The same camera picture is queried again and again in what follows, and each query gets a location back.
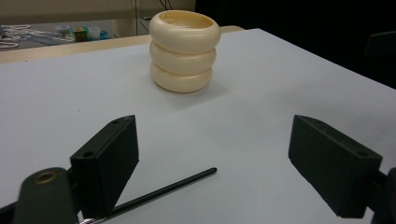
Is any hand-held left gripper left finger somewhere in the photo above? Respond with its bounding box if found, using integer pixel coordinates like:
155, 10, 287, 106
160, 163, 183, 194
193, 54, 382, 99
70, 114, 140, 219

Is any thin black cable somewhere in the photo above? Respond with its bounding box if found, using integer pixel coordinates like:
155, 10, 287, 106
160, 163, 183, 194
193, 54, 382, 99
134, 0, 151, 35

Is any small white cup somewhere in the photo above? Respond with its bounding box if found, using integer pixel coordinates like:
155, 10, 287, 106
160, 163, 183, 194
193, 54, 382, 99
88, 26, 103, 40

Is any pile of white cables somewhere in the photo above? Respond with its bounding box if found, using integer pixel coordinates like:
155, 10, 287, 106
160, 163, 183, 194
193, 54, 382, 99
0, 24, 75, 49

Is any white table sheet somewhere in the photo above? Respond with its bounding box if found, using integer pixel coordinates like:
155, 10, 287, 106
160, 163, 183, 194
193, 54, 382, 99
0, 28, 396, 224

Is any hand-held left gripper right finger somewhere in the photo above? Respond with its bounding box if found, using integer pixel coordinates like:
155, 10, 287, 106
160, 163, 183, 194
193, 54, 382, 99
288, 114, 383, 219

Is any dark object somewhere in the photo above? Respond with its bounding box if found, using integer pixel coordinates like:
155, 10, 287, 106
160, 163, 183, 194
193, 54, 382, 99
363, 30, 396, 57

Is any small green box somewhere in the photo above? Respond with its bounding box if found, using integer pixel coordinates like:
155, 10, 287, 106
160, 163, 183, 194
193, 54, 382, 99
73, 26, 90, 42

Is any cream ringed pen holder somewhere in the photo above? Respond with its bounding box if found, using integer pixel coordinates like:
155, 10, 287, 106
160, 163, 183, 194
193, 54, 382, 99
148, 9, 222, 94

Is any black pen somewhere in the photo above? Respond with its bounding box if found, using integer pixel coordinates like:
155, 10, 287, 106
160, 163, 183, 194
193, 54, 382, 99
78, 167, 219, 224

